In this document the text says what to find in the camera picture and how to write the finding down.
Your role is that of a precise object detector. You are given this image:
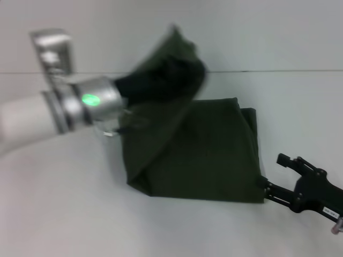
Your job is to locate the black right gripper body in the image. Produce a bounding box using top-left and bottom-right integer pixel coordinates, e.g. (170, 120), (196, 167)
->
(293, 168), (343, 218)

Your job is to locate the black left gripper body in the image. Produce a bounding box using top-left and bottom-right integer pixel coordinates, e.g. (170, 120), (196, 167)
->
(114, 68), (172, 105)

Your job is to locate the dark green t-shirt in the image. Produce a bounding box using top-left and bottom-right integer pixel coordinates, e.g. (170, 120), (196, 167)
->
(117, 23), (266, 206)

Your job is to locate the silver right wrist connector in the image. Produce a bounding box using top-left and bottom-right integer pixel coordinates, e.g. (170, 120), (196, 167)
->
(331, 216), (343, 236)

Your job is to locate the red-brown left arm cable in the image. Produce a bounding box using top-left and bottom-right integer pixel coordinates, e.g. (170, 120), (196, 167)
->
(114, 126), (136, 135)

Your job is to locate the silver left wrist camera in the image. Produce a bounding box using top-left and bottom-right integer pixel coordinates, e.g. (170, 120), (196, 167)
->
(28, 28), (78, 82)

